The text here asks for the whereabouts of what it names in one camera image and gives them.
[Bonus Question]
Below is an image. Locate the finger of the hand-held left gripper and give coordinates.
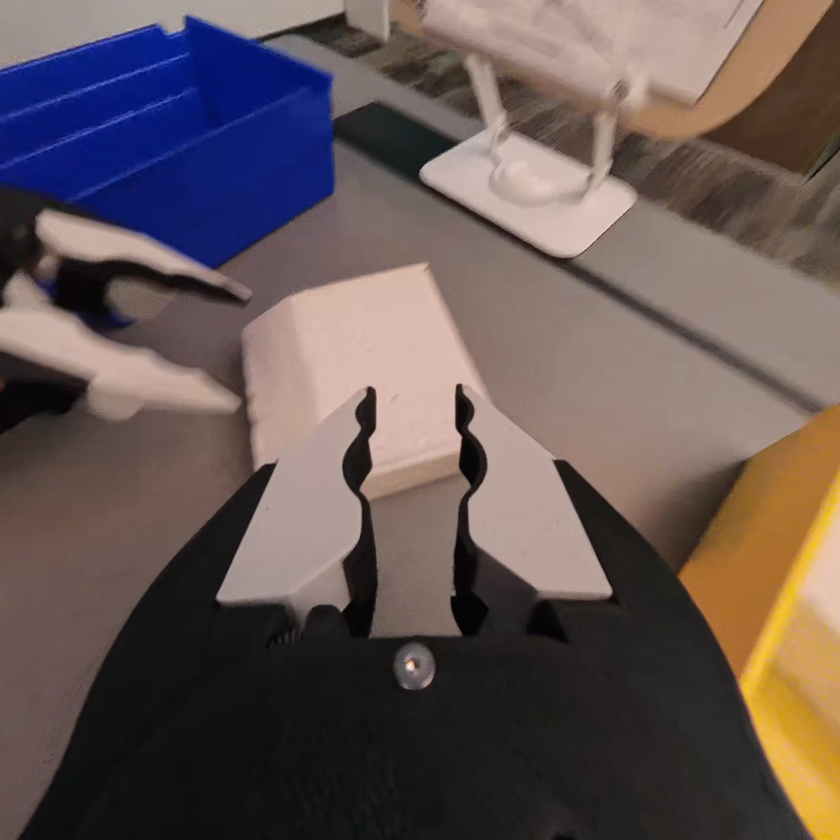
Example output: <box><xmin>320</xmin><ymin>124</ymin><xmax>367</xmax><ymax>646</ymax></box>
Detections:
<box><xmin>0</xmin><ymin>308</ymin><xmax>244</xmax><ymax>422</ymax></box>
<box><xmin>34</xmin><ymin>210</ymin><xmax>253</xmax><ymax>322</ymax></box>

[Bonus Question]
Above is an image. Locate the white metal stand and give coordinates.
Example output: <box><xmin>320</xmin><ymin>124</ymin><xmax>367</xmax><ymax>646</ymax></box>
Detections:
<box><xmin>419</xmin><ymin>52</ymin><xmax>639</xmax><ymax>259</ymax></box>

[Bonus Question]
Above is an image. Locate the dark table panel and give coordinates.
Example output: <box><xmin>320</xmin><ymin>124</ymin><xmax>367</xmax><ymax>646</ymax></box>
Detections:
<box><xmin>333</xmin><ymin>101</ymin><xmax>460</xmax><ymax>165</ymax></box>

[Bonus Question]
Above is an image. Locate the blue plastic bin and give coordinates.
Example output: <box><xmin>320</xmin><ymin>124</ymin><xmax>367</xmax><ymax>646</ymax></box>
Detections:
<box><xmin>0</xmin><ymin>14</ymin><xmax>337</xmax><ymax>270</ymax></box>

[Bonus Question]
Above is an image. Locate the yellow plastic bin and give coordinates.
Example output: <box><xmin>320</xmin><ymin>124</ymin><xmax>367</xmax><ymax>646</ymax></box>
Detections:
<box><xmin>678</xmin><ymin>402</ymin><xmax>840</xmax><ymax>840</ymax></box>

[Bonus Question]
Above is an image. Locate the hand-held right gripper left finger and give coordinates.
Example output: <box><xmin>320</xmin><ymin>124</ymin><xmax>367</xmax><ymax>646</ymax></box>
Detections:
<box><xmin>215</xmin><ymin>386</ymin><xmax>380</xmax><ymax>637</ymax></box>

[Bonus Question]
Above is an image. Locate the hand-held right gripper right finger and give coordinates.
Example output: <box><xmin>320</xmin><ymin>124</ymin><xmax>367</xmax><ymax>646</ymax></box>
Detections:
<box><xmin>450</xmin><ymin>385</ymin><xmax>616</xmax><ymax>636</ymax></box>

